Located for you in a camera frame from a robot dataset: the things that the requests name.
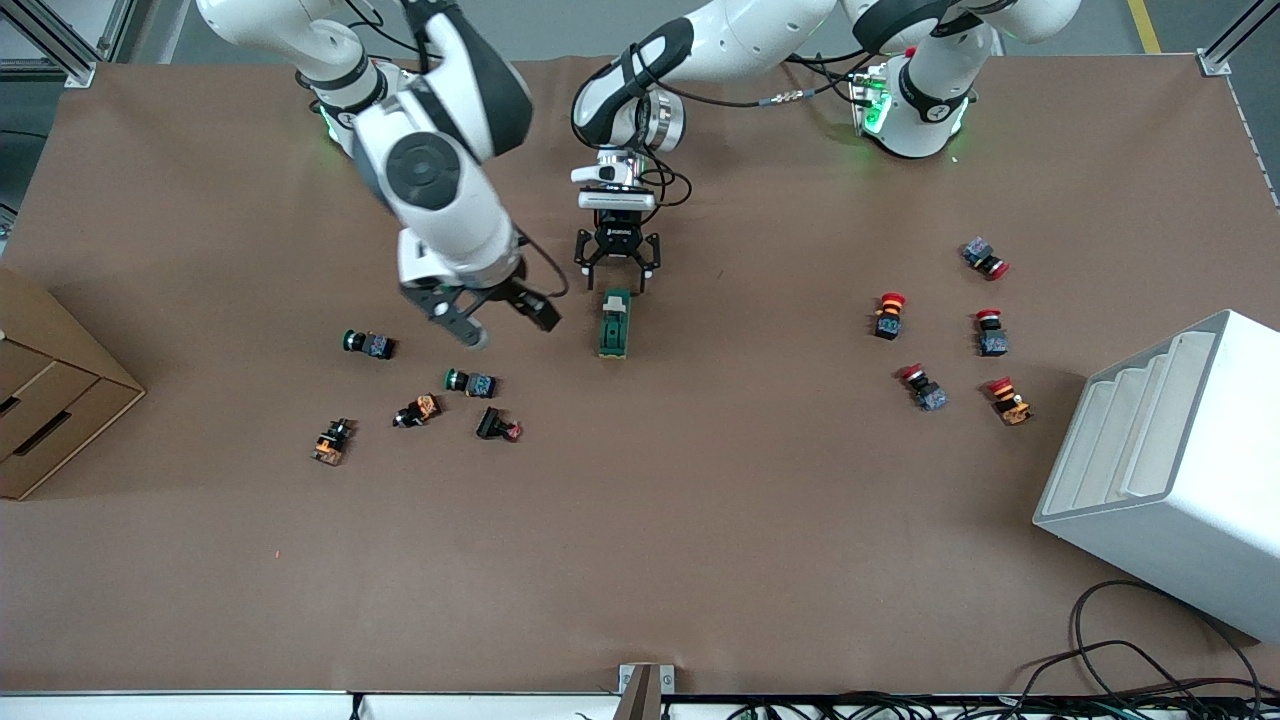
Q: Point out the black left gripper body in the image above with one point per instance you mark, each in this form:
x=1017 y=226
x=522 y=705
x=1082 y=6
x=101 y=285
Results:
x=617 y=239

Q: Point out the green terminal block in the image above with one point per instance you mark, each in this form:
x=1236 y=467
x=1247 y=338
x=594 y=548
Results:
x=613 y=335

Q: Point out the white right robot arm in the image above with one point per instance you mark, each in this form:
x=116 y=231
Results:
x=430 y=170

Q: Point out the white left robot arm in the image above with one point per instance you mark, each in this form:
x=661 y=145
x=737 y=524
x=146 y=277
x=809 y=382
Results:
x=750 y=40

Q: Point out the red emergency stop button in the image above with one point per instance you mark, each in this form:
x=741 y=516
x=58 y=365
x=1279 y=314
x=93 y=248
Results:
x=888 y=322

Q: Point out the brown paper table cover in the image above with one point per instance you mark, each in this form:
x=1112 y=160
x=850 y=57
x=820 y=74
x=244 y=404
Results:
x=700 y=520

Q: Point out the red pushbutton with blue block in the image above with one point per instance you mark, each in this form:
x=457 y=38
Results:
x=992 y=342
x=980 y=252
x=930 y=397

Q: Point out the red button with orange block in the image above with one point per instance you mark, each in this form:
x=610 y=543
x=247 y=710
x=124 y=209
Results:
x=1012 y=408

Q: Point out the brown cardboard box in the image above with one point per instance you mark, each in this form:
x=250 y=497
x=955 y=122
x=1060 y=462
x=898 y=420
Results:
x=50 y=400

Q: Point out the white stepped storage rack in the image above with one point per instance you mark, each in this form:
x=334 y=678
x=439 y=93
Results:
x=1180 y=520

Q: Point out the green pushbutton switch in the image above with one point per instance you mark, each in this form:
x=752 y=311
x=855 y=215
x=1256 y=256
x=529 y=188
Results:
x=375 y=346
x=478 y=385

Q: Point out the black and orange switch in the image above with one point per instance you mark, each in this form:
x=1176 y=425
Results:
x=420 y=409
x=330 y=445

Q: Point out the black switch with pink block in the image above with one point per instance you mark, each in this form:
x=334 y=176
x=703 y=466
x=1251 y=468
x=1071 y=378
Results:
x=492 y=424

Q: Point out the grey metal bracket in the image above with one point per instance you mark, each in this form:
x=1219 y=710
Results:
x=645 y=690

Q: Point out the aluminium frame post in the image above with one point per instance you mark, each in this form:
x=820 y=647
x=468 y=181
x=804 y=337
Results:
x=1215 y=62
x=70 y=65

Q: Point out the white table edge rail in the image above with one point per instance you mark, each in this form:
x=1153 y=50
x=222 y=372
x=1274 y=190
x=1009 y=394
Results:
x=200 y=708

